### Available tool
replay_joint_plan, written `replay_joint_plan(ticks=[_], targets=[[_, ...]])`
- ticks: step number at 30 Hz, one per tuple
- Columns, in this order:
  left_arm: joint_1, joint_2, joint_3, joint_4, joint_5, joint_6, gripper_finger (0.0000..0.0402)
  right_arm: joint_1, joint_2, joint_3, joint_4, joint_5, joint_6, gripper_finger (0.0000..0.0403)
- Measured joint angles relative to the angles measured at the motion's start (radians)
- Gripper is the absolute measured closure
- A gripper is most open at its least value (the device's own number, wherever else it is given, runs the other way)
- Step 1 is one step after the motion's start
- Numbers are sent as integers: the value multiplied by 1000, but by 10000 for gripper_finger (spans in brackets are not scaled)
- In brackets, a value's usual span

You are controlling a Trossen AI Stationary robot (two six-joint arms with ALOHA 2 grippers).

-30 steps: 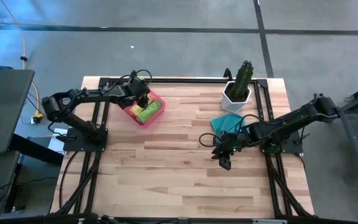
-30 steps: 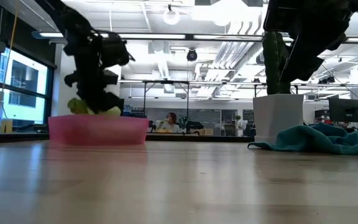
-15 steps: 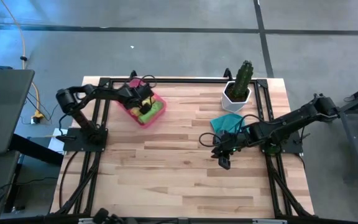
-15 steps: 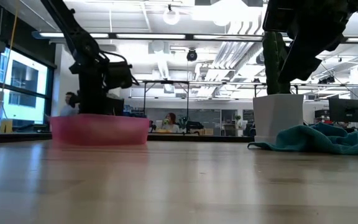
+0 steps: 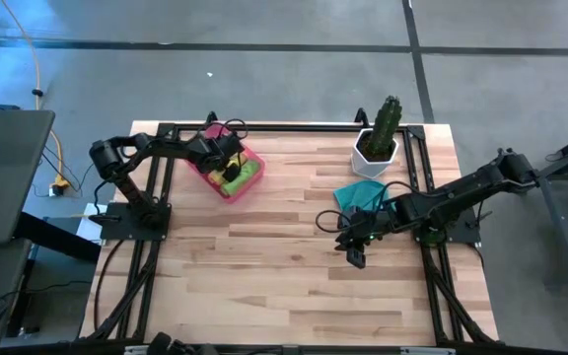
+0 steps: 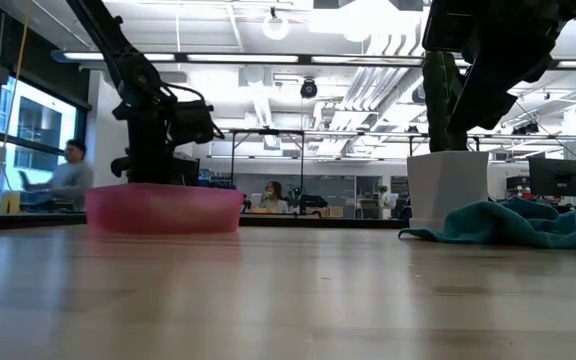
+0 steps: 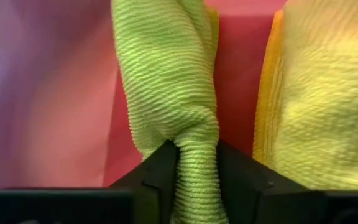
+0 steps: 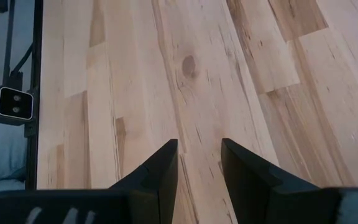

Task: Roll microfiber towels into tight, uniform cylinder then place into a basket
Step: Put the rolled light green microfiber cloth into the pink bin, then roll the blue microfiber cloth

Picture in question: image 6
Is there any large glass window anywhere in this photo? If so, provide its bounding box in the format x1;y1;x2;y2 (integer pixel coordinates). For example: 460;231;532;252
0;74;89;201

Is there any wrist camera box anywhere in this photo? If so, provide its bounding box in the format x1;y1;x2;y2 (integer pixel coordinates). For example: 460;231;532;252
167;98;217;147
421;0;475;52

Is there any black ceiling spotlight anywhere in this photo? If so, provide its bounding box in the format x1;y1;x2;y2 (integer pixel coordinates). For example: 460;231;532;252
299;78;319;100

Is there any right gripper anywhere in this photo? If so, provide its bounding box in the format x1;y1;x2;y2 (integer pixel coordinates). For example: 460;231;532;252
445;0;576;134

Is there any black aluminium table frame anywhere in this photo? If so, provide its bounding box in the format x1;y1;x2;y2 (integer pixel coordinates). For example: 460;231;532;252
0;212;410;232

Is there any long ceiling light bar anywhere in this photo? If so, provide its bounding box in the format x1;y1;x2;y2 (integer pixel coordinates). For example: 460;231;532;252
51;48;576;70

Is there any round white ceiling lamp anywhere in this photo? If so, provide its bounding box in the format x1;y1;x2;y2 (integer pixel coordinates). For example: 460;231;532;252
261;7;291;41

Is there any small yellow box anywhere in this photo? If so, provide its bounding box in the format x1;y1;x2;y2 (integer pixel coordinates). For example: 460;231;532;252
0;192;22;215

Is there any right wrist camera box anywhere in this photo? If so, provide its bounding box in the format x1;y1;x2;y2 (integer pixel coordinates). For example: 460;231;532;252
421;0;475;52

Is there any dark office chair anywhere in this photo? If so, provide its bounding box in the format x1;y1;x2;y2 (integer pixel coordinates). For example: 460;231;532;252
358;198;380;219

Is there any black metal rig frame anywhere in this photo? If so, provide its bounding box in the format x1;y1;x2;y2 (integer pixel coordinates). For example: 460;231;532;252
229;128;306;201

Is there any yellow power cable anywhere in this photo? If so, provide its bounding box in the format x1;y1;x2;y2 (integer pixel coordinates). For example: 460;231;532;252
0;0;32;196

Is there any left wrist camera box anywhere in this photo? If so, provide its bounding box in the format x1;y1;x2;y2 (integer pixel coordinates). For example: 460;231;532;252
167;98;217;147

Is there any person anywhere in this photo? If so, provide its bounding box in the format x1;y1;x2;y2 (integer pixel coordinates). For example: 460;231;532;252
260;180;290;215
17;139;95;211

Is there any teal microfiber towel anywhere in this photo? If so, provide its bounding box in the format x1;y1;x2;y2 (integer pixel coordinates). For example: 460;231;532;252
397;196;576;251

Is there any pink plastic basket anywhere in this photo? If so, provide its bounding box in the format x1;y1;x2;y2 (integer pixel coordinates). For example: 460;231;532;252
83;182;245;235

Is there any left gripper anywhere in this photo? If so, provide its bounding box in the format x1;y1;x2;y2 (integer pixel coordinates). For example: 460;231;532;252
110;99;177;185

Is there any black computer monitor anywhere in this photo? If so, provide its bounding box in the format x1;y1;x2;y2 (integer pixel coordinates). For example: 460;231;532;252
527;157;576;198
173;157;202;188

